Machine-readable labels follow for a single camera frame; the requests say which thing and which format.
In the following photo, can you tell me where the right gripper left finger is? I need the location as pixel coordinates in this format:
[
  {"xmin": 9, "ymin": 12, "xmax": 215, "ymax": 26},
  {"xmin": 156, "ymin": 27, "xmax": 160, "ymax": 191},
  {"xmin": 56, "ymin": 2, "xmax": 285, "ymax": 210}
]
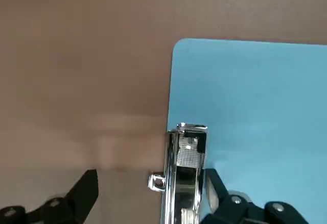
[{"xmin": 0, "ymin": 168, "xmax": 100, "ymax": 224}]

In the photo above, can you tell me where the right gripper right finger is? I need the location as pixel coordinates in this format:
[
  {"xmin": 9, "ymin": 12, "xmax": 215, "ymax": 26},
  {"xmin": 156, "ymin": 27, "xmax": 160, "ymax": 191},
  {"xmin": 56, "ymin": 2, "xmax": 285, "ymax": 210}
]
[{"xmin": 201, "ymin": 168, "xmax": 309, "ymax": 224}]

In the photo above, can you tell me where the blue clipboard with metal clip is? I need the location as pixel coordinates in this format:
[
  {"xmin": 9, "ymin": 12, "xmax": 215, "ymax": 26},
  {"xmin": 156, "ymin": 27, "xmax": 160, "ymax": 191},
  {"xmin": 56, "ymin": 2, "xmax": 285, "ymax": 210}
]
[{"xmin": 147, "ymin": 38, "xmax": 327, "ymax": 224}]

